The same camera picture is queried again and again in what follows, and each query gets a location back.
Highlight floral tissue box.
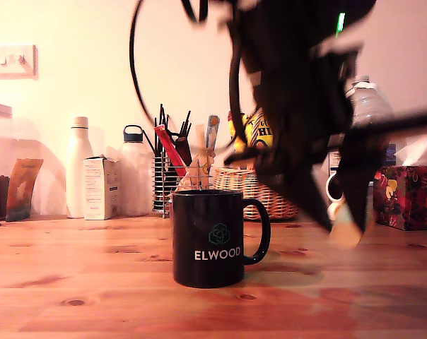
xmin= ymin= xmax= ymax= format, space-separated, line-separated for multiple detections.
xmin=372 ymin=165 xmax=427 ymax=231

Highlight white tissue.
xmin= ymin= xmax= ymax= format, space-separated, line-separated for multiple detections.
xmin=393 ymin=141 xmax=427 ymax=167

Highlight yellow chips bag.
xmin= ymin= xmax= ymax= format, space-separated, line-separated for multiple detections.
xmin=228 ymin=109 xmax=275 ymax=153

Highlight large clear water bottle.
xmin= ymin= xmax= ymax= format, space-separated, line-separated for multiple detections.
xmin=344 ymin=74 xmax=397 ymax=167

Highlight black mug with ELWOOD print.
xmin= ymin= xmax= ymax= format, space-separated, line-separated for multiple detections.
xmin=171 ymin=189 xmax=271 ymax=289

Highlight blue and orange sachet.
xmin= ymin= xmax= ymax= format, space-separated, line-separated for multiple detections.
xmin=205 ymin=114 xmax=221 ymax=151

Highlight pale wooden stick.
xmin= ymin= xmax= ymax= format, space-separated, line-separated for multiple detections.
xmin=194 ymin=123 xmax=214 ymax=184

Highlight black drinking straw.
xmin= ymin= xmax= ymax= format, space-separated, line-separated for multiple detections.
xmin=158 ymin=103 xmax=167 ymax=156
xmin=180 ymin=110 xmax=192 ymax=141

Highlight clear bottle with dark cap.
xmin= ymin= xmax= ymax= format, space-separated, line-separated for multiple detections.
xmin=118 ymin=124 xmax=154 ymax=217

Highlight white printed carton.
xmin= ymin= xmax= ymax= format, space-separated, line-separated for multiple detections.
xmin=83 ymin=155 xmax=122 ymax=221

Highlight white insulated bottle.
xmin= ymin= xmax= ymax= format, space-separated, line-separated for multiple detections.
xmin=65 ymin=116 xmax=94 ymax=219

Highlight orange printed pouch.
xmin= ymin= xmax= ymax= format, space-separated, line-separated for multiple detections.
xmin=5 ymin=157 xmax=45 ymax=222

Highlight small white round camera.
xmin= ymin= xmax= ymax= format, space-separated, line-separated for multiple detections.
xmin=325 ymin=174 xmax=346 ymax=220

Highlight wicker basket with handle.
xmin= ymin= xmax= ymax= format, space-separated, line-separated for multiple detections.
xmin=213 ymin=167 xmax=301 ymax=220

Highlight black flat strap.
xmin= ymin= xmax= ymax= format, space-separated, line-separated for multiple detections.
xmin=180 ymin=0 xmax=208 ymax=24

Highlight long black cable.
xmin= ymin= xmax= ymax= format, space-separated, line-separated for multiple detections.
xmin=129 ymin=0 xmax=158 ymax=124

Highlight white wall switch plate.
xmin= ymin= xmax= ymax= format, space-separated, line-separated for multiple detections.
xmin=0 ymin=44 xmax=39 ymax=81

